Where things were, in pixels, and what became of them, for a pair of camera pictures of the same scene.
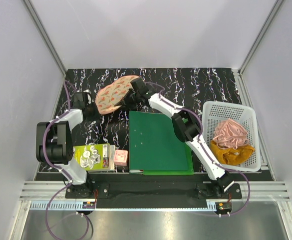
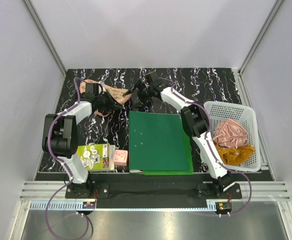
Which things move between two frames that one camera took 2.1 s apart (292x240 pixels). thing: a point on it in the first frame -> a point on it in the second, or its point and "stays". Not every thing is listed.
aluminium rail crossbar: (260, 190) stays
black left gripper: (97, 115) -> (112, 102)
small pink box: (120, 157) stays
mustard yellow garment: (231, 156) stays
